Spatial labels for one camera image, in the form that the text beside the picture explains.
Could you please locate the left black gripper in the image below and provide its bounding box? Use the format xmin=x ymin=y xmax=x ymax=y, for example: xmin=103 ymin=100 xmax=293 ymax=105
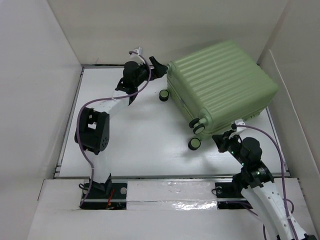
xmin=134 ymin=57 xmax=168 ymax=88

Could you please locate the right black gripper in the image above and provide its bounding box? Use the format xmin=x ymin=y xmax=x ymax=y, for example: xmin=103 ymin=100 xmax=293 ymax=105
xmin=211 ymin=129 xmax=247 ymax=166

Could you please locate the green hard-shell suitcase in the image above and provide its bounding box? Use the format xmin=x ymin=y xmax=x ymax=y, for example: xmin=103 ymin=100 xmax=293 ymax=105
xmin=159 ymin=40 xmax=279 ymax=151

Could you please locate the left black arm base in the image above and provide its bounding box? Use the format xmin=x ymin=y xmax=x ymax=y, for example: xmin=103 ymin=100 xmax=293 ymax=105
xmin=78 ymin=175 xmax=128 ymax=210

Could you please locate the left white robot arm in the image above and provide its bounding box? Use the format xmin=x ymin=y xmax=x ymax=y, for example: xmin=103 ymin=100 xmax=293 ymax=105
xmin=74 ymin=56 xmax=168 ymax=199

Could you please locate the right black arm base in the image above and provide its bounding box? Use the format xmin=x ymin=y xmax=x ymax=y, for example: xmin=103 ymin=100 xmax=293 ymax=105
xmin=211 ymin=173 xmax=253 ymax=210

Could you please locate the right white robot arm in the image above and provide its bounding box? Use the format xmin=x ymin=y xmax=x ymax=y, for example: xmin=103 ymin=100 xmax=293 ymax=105
xmin=212 ymin=130 xmax=316 ymax=240

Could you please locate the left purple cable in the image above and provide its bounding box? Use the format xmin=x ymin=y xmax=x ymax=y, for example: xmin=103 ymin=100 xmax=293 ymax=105
xmin=76 ymin=51 xmax=153 ymax=208

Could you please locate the purple cable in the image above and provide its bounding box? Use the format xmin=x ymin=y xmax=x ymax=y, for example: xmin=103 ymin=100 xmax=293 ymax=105
xmin=234 ymin=124 xmax=298 ymax=240
xmin=76 ymin=51 xmax=153 ymax=208

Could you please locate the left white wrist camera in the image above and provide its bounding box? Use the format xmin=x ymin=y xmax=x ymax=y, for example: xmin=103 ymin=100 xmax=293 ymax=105
xmin=133 ymin=46 xmax=143 ymax=56

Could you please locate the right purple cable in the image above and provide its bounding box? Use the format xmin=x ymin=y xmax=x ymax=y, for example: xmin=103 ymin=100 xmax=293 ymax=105
xmin=234 ymin=124 xmax=298 ymax=240

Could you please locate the aluminium front rail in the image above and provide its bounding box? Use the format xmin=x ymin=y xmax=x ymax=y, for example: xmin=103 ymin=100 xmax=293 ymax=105
xmin=49 ymin=172 xmax=298 ymax=182

